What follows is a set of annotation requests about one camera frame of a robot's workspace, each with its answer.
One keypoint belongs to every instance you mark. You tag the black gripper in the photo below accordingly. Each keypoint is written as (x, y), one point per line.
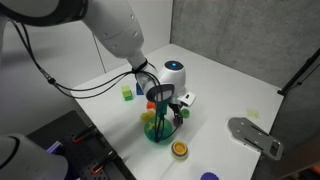
(173, 108)

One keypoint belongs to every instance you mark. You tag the yellow sticky note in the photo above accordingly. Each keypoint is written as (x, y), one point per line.
(253, 113)

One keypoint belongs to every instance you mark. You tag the large purple ridged dome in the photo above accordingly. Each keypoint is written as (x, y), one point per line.
(209, 176)

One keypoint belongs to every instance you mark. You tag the black robot base board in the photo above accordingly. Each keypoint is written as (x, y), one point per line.
(66, 133)

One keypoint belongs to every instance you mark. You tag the lime green cube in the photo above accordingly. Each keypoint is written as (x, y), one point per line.
(126, 90)

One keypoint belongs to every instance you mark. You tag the orange toy figure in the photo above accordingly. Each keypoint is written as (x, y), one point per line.
(150, 105)

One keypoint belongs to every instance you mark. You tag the purple stacking bowl under yellow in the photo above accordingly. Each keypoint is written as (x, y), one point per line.
(180, 154)

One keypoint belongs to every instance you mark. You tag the yellow toy figure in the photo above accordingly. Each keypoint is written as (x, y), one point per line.
(146, 116)

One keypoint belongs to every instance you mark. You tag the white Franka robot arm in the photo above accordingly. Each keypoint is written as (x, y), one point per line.
(110, 20)

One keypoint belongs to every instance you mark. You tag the black stand pole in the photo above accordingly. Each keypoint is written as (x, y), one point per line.
(300, 75)

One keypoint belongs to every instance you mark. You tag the blue cube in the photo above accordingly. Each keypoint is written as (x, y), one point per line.
(139, 90)

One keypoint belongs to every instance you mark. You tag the green translucent bowl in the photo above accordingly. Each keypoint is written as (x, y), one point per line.
(168, 137)

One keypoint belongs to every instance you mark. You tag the grey metal mounting plate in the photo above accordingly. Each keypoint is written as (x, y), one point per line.
(253, 136)

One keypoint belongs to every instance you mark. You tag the small green bowl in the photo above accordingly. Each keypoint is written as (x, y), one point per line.
(185, 113)

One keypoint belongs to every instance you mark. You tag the small lavender strip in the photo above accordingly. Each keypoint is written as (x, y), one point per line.
(54, 146)

